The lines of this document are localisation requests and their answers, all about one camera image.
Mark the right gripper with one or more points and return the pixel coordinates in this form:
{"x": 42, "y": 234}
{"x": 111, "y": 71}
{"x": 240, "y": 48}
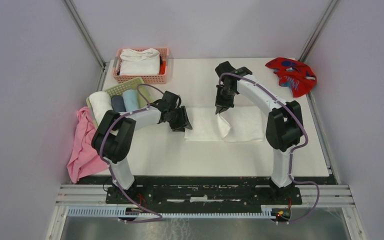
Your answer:
{"x": 220, "y": 102}

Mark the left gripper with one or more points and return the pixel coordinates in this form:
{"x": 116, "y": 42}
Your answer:
{"x": 183, "y": 121}

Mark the white towel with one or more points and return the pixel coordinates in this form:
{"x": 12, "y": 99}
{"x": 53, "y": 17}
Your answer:
{"x": 236, "y": 125}
{"x": 100, "y": 103}
{"x": 138, "y": 63}

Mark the light blue towel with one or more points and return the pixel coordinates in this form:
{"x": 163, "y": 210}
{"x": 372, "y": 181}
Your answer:
{"x": 130, "y": 99}

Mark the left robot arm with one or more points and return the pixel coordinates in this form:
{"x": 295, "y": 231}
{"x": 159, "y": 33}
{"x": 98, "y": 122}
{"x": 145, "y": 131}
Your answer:
{"x": 114, "y": 135}

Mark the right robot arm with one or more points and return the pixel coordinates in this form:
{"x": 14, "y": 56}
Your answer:
{"x": 284, "y": 131}

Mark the green plastic basket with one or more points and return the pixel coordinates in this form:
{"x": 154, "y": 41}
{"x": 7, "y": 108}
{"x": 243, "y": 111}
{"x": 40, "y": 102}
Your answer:
{"x": 118, "y": 89}

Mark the rolled dark blue towel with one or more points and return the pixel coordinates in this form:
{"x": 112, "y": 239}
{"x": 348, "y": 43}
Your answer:
{"x": 118, "y": 104}

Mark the folded white towel in basket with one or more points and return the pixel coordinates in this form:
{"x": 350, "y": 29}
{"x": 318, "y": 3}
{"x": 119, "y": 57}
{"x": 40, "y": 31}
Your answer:
{"x": 138, "y": 63}

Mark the pink plastic basket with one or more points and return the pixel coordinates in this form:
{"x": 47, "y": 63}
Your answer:
{"x": 155, "y": 79}

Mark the red and teal patterned towel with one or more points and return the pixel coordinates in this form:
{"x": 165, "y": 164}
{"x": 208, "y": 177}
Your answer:
{"x": 295, "y": 75}

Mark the rolled white towel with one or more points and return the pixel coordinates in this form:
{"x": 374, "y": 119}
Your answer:
{"x": 100, "y": 103}

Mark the pink towel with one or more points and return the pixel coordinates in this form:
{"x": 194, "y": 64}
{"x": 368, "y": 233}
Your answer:
{"x": 84, "y": 160}

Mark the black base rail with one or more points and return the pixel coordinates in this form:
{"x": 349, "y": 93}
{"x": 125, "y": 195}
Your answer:
{"x": 205, "y": 195}

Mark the white cable duct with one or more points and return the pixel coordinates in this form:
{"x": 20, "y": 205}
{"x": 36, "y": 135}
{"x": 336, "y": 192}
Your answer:
{"x": 125, "y": 212}

